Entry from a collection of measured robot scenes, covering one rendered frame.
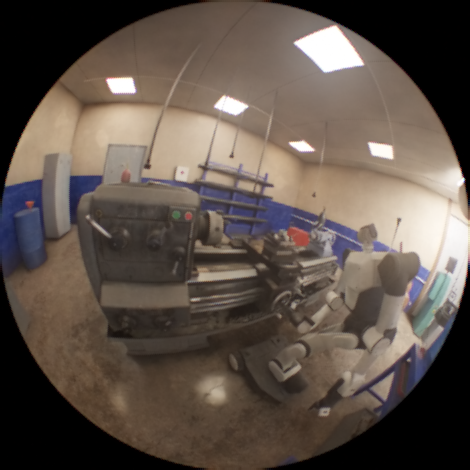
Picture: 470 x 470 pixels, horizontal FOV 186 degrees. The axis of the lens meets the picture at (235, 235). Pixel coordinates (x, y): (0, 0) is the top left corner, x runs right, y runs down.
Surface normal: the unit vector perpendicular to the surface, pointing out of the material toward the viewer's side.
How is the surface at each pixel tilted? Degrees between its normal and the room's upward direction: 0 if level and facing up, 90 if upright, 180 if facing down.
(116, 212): 90
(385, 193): 90
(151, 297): 32
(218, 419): 0
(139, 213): 90
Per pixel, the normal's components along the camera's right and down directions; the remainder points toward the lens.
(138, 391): 0.22, -0.93
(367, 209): -0.87, -0.05
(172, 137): 0.45, 0.37
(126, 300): 0.43, -0.59
